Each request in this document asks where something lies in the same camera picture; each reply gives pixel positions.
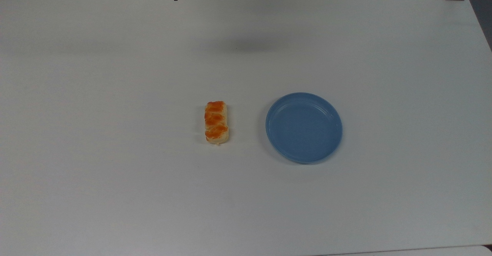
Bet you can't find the orange glazed bread loaf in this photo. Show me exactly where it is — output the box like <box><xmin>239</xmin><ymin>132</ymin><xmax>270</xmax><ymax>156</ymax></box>
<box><xmin>204</xmin><ymin>101</ymin><xmax>230</xmax><ymax>146</ymax></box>

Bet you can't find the blue round plastic plate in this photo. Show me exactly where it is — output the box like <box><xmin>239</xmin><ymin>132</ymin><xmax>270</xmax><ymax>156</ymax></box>
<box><xmin>265</xmin><ymin>92</ymin><xmax>343</xmax><ymax>165</ymax></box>

